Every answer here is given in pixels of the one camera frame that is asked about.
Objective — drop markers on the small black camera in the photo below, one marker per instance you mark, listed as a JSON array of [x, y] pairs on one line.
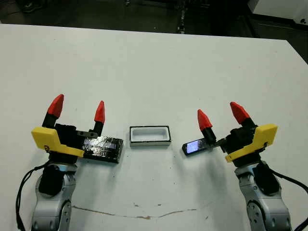
[[192, 147]]

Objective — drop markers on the black camera box lid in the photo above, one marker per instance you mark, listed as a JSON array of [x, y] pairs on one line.
[[106, 150]]

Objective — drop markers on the white camera box base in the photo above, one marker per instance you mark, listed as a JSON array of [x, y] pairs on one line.
[[149, 143]]

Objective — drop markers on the dark shoe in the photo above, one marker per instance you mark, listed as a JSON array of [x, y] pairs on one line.
[[33, 5]]

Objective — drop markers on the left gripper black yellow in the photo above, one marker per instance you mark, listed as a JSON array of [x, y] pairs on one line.
[[60, 144]]

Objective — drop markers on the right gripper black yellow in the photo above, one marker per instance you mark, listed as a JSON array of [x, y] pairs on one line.
[[255, 144]]

